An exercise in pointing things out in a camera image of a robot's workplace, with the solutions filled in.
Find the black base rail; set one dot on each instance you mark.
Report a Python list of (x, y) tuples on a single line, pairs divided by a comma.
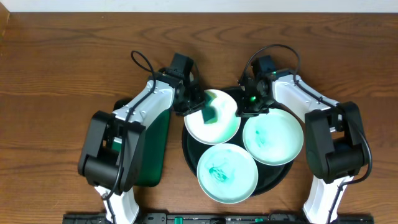
[(163, 218)]

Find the pale green plate right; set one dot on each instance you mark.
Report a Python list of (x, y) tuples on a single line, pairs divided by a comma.
[(273, 139)]

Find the green scrub sponge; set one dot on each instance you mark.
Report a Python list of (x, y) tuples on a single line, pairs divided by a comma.
[(209, 113)]

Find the green rectangular tray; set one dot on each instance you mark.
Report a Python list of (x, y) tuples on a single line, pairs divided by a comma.
[(155, 155)]

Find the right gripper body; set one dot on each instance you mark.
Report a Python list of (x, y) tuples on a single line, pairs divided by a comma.
[(254, 104)]

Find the pale green plate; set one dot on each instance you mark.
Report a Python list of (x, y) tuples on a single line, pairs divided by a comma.
[(227, 173), (273, 139)]

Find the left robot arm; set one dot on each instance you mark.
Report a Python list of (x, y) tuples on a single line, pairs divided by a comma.
[(111, 157)]

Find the pale green plate front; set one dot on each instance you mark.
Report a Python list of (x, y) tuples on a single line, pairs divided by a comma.
[(227, 173)]

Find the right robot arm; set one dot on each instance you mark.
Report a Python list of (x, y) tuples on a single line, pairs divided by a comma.
[(336, 148)]

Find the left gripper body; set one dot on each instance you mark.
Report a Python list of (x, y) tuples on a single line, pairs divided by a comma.
[(193, 104)]

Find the white plate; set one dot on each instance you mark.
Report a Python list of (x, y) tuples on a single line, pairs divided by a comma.
[(226, 126)]

